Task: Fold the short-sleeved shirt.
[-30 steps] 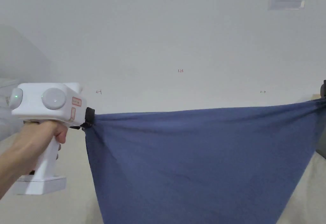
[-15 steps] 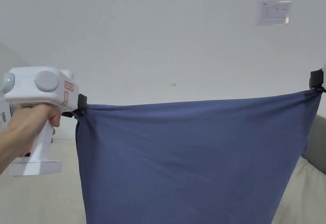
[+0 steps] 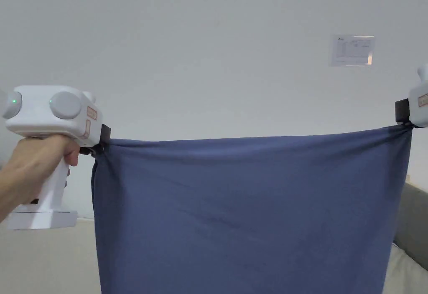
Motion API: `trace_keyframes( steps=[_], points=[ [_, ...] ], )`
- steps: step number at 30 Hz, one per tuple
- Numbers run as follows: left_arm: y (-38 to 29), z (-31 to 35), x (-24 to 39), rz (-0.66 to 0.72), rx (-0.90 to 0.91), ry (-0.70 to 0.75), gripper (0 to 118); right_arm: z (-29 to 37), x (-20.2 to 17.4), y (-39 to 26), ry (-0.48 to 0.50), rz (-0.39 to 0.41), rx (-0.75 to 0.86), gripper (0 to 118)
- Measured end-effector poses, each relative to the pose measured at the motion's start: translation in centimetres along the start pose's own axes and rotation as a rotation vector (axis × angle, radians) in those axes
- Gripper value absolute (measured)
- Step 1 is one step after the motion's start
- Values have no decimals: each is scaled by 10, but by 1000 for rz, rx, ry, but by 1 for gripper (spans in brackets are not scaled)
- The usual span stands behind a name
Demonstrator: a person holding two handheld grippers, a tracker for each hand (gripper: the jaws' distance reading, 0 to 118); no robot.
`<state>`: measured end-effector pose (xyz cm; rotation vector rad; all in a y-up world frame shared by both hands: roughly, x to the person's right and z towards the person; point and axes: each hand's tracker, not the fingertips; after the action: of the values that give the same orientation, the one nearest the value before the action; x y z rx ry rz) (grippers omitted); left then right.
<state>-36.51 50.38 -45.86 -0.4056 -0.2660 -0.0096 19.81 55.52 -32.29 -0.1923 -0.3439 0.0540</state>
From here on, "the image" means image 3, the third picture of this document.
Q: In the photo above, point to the grey padded headboard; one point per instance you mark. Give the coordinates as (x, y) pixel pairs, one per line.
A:
(414, 220)

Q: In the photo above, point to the dark blue shirt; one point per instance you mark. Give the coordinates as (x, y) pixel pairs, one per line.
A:
(247, 213)

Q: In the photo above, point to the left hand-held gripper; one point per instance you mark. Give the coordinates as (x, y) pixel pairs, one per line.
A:
(50, 120)

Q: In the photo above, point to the white paper sheet on wall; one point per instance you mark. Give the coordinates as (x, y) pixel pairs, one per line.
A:
(352, 50)

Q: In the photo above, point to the bed with beige sheet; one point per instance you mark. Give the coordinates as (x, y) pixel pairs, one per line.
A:
(46, 260)

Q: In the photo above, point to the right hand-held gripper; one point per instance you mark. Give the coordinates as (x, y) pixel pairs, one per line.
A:
(419, 107)

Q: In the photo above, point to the person's left hand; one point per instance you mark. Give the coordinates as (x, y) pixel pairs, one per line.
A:
(33, 167)

